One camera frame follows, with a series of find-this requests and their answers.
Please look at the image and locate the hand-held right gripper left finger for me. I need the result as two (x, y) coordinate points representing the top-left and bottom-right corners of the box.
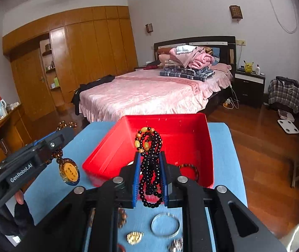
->
(22, 152), (142, 252)

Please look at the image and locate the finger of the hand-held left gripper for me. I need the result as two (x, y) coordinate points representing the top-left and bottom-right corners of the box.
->
(32, 127), (76, 151)
(35, 143), (64, 166)

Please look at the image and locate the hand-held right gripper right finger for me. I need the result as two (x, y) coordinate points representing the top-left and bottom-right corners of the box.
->
(159, 151), (287, 252)

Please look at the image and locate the black and amber bead necklace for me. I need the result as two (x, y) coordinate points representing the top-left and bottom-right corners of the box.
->
(134, 126), (165, 209)

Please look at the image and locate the gold pendant bead necklace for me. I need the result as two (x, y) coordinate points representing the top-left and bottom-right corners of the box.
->
(56, 121), (81, 187)

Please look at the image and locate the red plastic box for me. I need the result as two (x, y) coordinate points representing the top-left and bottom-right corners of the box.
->
(82, 113), (215, 189)

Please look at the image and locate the person's left hand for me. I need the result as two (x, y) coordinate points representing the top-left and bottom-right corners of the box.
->
(0, 190), (36, 238)

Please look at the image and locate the wooden desk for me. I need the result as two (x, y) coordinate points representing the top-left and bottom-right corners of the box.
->
(0, 105), (32, 161)

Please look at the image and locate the silver bangle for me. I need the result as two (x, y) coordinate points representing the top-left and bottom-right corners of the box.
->
(151, 212), (181, 238)

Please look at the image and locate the blue table mat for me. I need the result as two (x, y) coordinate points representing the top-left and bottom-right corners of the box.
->
(23, 121), (248, 252)

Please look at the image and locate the black garment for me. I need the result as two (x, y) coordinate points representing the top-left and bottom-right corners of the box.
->
(71, 75), (116, 115)

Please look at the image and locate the bed with pink bedspread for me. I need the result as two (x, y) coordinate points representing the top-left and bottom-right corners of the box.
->
(79, 35), (237, 123)

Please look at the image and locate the wooden wardrobe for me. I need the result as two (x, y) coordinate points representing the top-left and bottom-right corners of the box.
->
(2, 5), (139, 122)

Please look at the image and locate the white power strip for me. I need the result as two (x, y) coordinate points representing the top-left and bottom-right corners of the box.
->
(223, 98), (241, 110)

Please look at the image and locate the folded plaid blanket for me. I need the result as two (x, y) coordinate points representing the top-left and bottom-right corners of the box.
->
(160, 67), (215, 82)

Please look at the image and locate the black and white nightstand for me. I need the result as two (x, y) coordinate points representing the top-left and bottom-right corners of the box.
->
(234, 70), (266, 108)

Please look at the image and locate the pile of pink clothes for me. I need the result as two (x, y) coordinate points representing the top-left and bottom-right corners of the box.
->
(158, 45), (216, 70)

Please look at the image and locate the white bathroom scale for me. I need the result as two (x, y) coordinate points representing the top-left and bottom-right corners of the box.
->
(277, 119), (299, 134)

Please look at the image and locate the plaid bag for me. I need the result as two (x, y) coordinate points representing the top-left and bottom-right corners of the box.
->
(268, 76), (299, 114)

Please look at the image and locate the brown bead bracelet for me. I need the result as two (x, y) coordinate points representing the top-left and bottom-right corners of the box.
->
(178, 163), (200, 183)

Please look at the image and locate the amber bead bracelet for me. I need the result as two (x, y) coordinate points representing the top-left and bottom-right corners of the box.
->
(116, 207), (128, 229)

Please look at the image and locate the gold bracelet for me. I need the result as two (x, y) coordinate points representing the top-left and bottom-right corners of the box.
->
(127, 231), (144, 244)

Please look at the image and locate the silver ornate bracelet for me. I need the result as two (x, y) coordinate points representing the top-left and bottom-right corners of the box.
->
(168, 238), (184, 252)

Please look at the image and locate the large wooden wall lamp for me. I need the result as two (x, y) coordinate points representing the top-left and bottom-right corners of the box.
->
(229, 5), (243, 20)

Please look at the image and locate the white wall cable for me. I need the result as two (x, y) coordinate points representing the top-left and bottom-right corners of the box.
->
(266, 0), (299, 34)

